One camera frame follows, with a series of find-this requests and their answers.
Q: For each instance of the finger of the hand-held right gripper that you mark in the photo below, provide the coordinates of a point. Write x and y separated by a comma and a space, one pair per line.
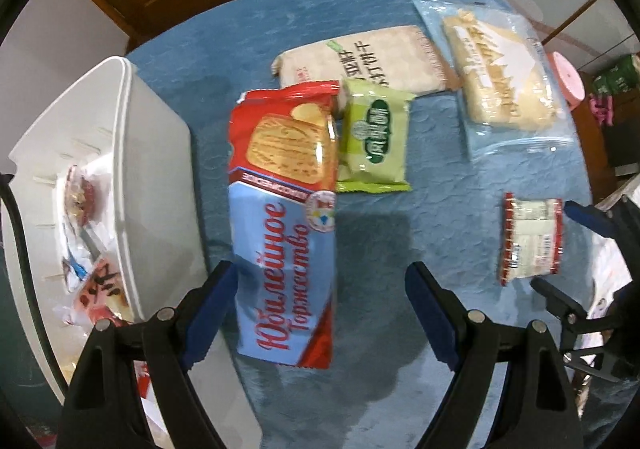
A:
587, 216
557, 301

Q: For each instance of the blue and red biscuit pack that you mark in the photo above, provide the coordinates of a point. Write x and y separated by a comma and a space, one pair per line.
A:
280, 239

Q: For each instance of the beige snack packet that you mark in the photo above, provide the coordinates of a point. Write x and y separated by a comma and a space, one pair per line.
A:
360, 54

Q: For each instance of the white plastic bin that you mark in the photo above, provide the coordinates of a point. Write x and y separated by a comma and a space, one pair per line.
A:
160, 169

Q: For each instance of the round chocolate nut snack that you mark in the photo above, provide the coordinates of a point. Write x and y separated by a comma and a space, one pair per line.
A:
80, 194

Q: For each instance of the blue textured tablecloth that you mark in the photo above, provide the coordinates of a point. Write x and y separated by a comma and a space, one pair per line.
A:
400, 229

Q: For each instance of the green package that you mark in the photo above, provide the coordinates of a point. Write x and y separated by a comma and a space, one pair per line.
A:
620, 74

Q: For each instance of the red and white printed packet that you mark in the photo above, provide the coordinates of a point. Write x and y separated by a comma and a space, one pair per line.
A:
102, 291

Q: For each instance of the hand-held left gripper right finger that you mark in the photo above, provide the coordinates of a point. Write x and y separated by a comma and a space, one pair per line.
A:
435, 319

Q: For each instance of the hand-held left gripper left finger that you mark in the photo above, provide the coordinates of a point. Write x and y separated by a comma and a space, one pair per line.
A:
210, 319

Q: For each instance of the small red-edged snack packet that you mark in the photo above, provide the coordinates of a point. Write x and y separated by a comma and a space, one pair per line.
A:
532, 239

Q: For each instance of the green snack packet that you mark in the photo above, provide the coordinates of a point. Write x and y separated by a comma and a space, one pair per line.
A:
372, 139

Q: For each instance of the pink round plastic object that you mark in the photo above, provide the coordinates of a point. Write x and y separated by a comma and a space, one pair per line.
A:
567, 79

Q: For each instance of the clear packet of pale wafers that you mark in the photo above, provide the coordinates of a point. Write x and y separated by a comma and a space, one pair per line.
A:
500, 79

